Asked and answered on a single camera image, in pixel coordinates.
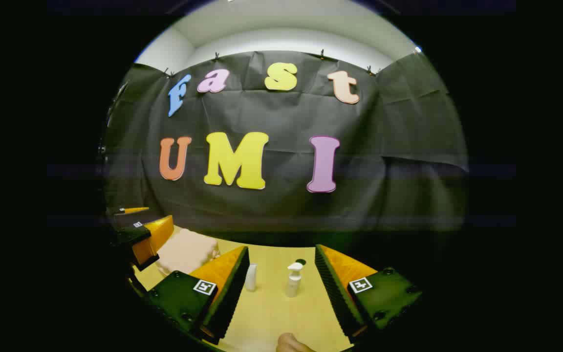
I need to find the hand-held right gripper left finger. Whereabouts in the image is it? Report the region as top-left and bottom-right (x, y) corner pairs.
(144, 246), (251, 346)

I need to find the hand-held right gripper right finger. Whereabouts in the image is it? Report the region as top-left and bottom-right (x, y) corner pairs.
(315, 244), (424, 344)

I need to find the white pump bottle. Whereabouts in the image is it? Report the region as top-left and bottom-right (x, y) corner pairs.
(285, 262), (305, 298)

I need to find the black backdrop cloth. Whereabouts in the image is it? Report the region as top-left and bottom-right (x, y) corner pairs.
(103, 49), (469, 245)

